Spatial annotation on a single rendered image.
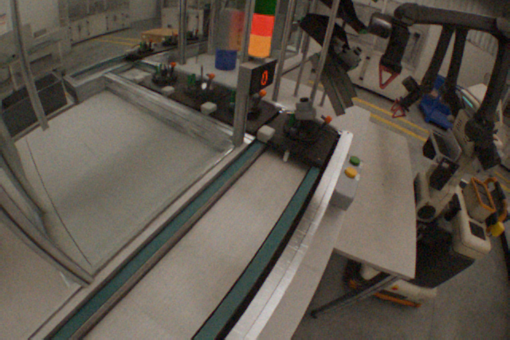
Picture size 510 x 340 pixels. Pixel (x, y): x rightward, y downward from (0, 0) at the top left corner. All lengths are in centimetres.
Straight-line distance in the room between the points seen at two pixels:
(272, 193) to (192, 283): 33
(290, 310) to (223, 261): 20
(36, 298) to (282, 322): 65
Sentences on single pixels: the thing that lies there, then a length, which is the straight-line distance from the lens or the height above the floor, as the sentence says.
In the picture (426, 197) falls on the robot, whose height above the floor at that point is 80.
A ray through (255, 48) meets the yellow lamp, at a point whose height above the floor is 128.
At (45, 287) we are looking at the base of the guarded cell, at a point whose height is 86.
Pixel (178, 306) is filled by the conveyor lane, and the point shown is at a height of 92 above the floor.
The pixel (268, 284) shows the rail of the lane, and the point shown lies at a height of 96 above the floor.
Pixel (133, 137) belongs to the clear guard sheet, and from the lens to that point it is 38.
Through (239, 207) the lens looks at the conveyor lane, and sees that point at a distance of 59.
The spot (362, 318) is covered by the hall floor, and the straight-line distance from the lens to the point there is 166.
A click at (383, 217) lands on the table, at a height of 86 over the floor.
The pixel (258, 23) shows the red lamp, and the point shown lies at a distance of 52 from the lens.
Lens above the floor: 140
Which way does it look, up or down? 39 degrees down
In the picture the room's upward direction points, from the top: 9 degrees clockwise
